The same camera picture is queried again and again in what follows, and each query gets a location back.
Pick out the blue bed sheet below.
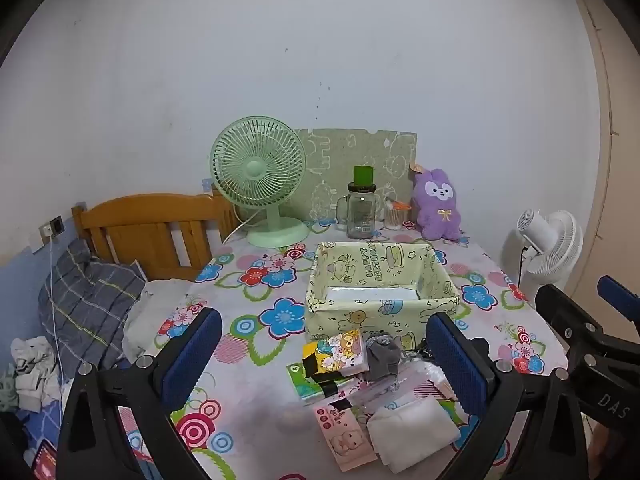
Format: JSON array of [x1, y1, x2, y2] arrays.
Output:
[[12, 400, 68, 466]]

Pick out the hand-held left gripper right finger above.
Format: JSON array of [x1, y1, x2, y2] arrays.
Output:
[[425, 311, 588, 480]]

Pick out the white charging cable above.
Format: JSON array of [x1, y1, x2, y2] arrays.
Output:
[[42, 235, 66, 376]]

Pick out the green cartoon board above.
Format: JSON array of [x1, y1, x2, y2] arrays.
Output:
[[292, 128, 418, 223]]

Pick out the grey plaid pillow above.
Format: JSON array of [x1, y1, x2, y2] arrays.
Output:
[[39, 237, 147, 376]]

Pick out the green desk fan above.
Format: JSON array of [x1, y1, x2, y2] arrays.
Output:
[[210, 116, 310, 249]]

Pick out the cotton swab container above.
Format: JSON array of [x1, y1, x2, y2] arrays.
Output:
[[384, 199, 412, 231]]

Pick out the purple plush bunny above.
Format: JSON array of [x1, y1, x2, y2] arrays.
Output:
[[409, 162, 463, 242]]

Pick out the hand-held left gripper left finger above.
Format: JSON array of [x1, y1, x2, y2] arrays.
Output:
[[55, 306, 224, 480]]

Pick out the clear plastic bag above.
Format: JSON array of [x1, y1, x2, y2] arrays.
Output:
[[350, 360, 458, 413]]

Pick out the red packet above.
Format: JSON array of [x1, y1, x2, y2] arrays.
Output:
[[31, 439, 60, 478]]

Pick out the white fan cable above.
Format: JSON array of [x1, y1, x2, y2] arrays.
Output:
[[222, 207, 266, 246]]

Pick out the beige door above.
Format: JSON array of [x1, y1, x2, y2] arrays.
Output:
[[571, 0, 640, 311]]

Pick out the wooden bed headboard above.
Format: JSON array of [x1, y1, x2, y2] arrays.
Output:
[[71, 191, 241, 282]]

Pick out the green tissue packet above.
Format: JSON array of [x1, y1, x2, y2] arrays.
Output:
[[286, 360, 356, 407]]

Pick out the black fan cable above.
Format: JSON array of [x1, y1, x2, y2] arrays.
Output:
[[517, 244, 532, 288]]

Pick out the pink cartoon packet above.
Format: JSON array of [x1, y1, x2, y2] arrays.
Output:
[[313, 402, 379, 472]]

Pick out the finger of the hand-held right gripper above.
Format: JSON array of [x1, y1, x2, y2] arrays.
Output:
[[597, 275, 640, 323], [535, 284, 609, 361]]

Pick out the yellow cartoon fabric storage box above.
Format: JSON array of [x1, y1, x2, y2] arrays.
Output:
[[304, 241, 460, 353]]

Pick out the glass jar with green lid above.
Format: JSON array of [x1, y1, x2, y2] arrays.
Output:
[[336, 165, 382, 241]]

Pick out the small white towel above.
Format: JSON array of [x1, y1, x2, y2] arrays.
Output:
[[366, 394, 462, 476]]

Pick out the crumpled grey white clothes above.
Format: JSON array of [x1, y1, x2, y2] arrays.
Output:
[[10, 335, 63, 413]]

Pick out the grey sock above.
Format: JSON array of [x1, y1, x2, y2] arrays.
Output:
[[365, 332, 405, 383]]

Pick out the floral tablecloth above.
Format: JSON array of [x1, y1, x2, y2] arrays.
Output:
[[117, 217, 573, 480]]

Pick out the white standing fan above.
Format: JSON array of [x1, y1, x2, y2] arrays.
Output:
[[515, 208, 584, 306]]

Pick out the yellow cartoon packet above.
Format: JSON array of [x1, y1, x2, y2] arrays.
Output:
[[302, 329, 368, 378]]

